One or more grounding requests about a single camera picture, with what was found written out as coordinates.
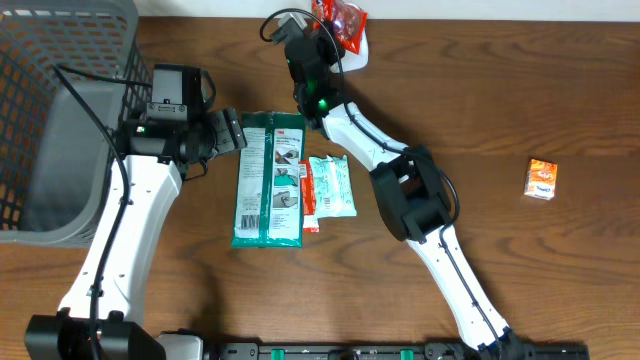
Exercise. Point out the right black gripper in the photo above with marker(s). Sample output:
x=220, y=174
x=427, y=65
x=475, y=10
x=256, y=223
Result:
x=327, y=38

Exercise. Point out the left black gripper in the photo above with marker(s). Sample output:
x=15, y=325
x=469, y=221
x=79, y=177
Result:
x=229, y=127

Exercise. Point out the red snack bag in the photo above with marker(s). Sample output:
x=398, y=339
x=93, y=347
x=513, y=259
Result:
x=346, y=20

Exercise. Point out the dark green package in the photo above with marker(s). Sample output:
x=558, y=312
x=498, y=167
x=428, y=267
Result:
x=268, y=210

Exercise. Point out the red stick sachet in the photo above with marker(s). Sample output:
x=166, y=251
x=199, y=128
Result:
x=310, y=222

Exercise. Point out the light green wipes pack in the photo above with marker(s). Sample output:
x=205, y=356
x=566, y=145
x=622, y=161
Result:
x=332, y=187

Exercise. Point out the small orange white box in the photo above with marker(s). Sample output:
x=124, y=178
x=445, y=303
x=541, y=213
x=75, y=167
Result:
x=541, y=179

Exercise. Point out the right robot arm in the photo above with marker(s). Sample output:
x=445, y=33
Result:
x=416, y=200

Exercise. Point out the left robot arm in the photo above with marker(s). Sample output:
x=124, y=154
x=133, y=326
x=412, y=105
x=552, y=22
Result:
x=101, y=315

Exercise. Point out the white barcode scanner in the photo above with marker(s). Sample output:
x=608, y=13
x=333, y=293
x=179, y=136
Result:
x=352, y=61

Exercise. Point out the grey plastic mesh basket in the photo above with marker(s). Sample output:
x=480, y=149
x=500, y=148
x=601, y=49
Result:
x=55, y=164

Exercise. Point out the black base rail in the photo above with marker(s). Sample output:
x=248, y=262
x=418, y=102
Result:
x=375, y=351

